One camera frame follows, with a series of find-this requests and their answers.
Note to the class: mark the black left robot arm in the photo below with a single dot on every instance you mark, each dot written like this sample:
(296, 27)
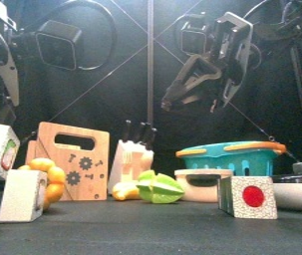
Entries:
(58, 46)

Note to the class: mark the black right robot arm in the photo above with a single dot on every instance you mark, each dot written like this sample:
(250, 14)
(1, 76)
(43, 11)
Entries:
(286, 20)

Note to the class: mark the speckled sushi block red centre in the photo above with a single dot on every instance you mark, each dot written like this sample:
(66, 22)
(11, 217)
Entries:
(250, 197)

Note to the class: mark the black square motor box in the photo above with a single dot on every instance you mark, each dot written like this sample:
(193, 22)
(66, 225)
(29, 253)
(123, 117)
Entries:
(194, 40)

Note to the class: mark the teal basket orange rim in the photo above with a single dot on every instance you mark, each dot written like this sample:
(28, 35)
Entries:
(233, 159)

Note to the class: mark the white toy knife block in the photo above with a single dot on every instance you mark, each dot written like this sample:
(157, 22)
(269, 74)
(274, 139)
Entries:
(128, 162)

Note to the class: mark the cream toy bowl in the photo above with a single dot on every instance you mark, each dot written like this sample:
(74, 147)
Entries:
(197, 189)

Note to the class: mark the wooden toy cutting board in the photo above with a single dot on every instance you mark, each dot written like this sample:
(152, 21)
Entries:
(84, 169)

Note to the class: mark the green toy starfruit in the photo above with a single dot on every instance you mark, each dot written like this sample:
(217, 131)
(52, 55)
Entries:
(162, 187)

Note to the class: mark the white carton front left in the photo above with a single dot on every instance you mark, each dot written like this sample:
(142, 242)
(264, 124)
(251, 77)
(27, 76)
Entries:
(20, 196)

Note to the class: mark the yellow toy banana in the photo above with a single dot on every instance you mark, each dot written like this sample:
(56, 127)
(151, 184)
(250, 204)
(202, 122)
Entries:
(124, 192)

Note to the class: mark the thin vertical frame pole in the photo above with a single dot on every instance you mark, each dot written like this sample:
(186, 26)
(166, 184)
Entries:
(150, 66)

